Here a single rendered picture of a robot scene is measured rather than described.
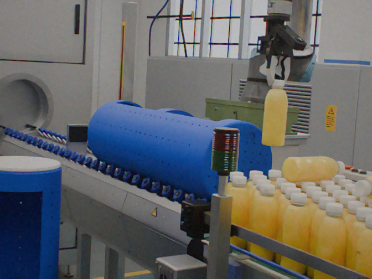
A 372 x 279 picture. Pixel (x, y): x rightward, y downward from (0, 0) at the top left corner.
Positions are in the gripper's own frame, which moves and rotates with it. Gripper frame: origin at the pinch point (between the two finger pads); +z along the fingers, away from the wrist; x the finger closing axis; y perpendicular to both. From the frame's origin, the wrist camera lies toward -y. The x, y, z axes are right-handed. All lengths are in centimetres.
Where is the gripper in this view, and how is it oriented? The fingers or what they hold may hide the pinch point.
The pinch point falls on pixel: (278, 82)
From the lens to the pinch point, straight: 206.5
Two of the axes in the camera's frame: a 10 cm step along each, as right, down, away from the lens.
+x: -8.3, 0.0, -5.6
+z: -0.7, 9.9, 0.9
